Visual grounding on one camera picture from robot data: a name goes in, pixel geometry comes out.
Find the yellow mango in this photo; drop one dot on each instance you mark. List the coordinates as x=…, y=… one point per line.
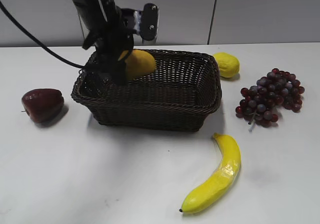
x=140, y=63

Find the purple grape bunch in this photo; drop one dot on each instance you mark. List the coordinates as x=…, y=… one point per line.
x=260, y=102

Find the yellow lemon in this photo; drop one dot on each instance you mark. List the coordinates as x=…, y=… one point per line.
x=228, y=64

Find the dark woven rectangular basket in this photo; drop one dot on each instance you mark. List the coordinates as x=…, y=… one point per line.
x=183, y=90

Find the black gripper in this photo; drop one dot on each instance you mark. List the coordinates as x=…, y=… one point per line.
x=111, y=31

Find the dark red apple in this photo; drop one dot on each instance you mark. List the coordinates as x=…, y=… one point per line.
x=42, y=105

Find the yellow banana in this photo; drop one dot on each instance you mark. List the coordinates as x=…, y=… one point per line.
x=221, y=179

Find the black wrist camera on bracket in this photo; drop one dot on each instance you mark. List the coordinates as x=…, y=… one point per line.
x=143, y=23

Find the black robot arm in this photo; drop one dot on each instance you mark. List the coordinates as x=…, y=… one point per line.
x=80, y=4

